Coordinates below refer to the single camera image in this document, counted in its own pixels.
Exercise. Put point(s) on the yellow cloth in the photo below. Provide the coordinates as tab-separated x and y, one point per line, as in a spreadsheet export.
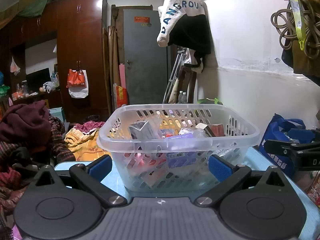
80	142

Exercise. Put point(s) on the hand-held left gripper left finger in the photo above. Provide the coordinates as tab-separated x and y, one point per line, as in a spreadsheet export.
100	167

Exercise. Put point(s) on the brown wooden wardrobe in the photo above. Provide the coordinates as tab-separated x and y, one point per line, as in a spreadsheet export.
87	42

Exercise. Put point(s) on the pink floral cloth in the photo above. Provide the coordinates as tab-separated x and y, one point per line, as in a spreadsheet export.
91	126

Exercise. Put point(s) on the blue shopping bag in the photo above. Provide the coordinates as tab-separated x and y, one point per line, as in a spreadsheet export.
277	140

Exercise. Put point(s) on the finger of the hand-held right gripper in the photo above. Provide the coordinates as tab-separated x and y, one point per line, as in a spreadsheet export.
281	147
303	136

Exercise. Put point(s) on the orange white plastic bag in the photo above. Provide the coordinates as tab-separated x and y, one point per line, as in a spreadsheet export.
77	82

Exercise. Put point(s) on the plastic purple box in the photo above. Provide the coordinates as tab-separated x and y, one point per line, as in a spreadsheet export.
186	135

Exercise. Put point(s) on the grey metal door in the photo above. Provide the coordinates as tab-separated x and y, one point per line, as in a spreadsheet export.
145	55

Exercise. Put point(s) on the grey foil packet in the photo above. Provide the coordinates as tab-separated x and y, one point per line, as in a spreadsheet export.
143	130

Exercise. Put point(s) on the wooden boards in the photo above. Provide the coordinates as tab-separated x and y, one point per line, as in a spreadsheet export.
113	67

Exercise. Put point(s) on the red yellow bag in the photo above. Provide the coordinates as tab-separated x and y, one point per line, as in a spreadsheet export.
121	96

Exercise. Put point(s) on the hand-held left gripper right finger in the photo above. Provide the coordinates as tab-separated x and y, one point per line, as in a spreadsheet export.
219	167

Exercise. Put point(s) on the metal crutches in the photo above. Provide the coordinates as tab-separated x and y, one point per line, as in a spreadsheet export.
173	77

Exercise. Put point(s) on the brown hanging garment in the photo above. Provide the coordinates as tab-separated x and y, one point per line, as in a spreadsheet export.
306	62

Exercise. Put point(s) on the purple packet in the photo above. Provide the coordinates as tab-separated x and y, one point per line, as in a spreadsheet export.
182	160

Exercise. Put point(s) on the clear plastic bottle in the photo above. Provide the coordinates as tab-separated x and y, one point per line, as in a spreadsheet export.
184	98
180	97

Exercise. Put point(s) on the black television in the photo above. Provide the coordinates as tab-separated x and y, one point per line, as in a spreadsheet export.
38	78

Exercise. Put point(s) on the pink board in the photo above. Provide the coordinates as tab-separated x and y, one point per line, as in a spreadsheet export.
122	76

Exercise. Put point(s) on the white and black hanging garment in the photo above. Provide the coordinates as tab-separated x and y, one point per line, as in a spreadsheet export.
192	35

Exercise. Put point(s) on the dark plaid cloth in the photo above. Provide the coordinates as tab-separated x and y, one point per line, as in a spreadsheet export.
62	140

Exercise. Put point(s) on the green plastic bag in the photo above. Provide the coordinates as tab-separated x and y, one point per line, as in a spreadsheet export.
210	101

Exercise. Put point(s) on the maroon cloth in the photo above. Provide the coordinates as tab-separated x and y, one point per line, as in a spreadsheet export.
25	122

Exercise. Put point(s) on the green cloth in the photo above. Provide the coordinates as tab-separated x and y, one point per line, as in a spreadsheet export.
45	2

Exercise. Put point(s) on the teal box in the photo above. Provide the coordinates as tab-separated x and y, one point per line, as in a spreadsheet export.
57	113

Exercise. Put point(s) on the clear plastic basket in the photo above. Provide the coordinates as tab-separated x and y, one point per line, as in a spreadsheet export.
150	144

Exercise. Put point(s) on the red printed packet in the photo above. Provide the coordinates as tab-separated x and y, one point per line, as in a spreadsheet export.
313	192

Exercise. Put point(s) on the red door sticker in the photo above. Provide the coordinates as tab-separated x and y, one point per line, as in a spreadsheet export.
142	19

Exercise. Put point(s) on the brown box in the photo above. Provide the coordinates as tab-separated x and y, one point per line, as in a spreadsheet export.
216	129

